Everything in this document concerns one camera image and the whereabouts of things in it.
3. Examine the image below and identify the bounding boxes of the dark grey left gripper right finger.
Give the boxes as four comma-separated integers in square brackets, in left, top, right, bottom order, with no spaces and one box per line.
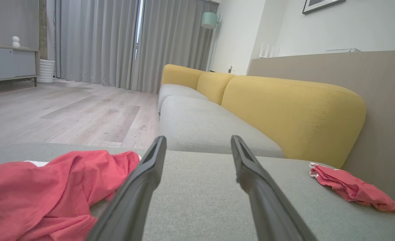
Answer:
[231,135,318,241]

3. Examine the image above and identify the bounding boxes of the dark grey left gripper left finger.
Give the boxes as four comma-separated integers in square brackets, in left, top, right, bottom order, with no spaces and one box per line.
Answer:
[87,136,167,241]

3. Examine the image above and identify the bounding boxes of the red white numbered jersey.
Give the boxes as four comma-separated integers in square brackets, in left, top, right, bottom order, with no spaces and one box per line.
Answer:
[0,150,141,241]

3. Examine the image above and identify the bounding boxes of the red shorts white trim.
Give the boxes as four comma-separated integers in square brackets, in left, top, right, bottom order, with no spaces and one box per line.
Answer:
[309,162,395,213]

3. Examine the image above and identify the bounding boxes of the grey fabric ottoman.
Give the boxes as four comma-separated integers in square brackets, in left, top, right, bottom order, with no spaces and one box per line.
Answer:
[0,143,395,241]

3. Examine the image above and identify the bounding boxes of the yellow sofa back cushion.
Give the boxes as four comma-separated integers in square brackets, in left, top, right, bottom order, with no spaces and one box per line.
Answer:
[197,72,236,106]
[221,75,367,168]
[161,64,206,90]

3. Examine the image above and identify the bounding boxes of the grey sofa seat cushion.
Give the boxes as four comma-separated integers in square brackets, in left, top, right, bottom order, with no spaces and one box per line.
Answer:
[159,95,285,158]
[158,84,209,112]

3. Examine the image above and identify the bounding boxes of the white ribbed plant pot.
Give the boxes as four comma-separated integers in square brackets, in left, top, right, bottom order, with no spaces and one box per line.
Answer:
[37,59,55,84]

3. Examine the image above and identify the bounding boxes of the white router with antennas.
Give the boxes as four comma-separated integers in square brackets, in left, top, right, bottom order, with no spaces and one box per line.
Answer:
[258,43,280,58]

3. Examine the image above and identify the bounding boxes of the grey curtains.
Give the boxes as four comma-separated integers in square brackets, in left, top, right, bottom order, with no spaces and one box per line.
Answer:
[54,0,218,94]

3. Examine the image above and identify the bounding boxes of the beige wooden partition panel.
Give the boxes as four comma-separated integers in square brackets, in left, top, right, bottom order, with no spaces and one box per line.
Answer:
[248,50,395,205]

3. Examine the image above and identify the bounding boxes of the grey wooden tv cabinet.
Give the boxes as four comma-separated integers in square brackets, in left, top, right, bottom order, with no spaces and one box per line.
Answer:
[0,44,39,87]

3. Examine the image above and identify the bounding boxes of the plant with brown trunk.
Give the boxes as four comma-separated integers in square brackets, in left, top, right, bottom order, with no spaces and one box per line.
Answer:
[38,0,47,61]

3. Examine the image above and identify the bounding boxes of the teal shade floor lamp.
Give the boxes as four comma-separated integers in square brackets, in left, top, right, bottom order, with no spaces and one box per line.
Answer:
[201,12,220,71]

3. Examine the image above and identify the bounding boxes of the dark framed wall picture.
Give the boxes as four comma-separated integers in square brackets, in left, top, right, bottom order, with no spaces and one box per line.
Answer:
[302,0,347,15]

